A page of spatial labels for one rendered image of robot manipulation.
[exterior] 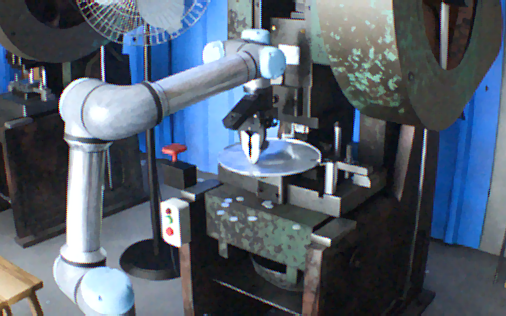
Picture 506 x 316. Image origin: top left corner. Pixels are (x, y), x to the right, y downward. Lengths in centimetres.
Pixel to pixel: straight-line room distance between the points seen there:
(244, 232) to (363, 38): 77
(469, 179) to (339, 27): 172
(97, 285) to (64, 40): 162
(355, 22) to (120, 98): 49
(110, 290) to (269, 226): 59
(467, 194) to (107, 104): 204
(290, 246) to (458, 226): 143
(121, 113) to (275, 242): 70
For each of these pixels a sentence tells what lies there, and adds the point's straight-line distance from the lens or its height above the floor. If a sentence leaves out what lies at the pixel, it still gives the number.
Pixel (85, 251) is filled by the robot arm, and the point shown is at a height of 71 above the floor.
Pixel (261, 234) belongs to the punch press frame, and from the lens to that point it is 167.
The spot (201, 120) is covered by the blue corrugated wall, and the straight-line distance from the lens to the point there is 362.
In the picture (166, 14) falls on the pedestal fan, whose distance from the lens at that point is 229.
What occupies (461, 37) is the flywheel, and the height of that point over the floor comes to 115.
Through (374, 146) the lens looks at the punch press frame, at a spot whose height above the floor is 76.
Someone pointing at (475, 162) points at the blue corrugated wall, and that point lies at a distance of 276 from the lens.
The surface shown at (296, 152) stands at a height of 79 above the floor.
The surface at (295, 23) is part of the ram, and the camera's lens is 163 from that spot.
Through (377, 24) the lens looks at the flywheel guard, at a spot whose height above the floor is 121.
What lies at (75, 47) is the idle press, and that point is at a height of 98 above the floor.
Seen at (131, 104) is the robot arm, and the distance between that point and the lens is 113.
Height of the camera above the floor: 132
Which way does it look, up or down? 19 degrees down
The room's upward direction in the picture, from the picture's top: straight up
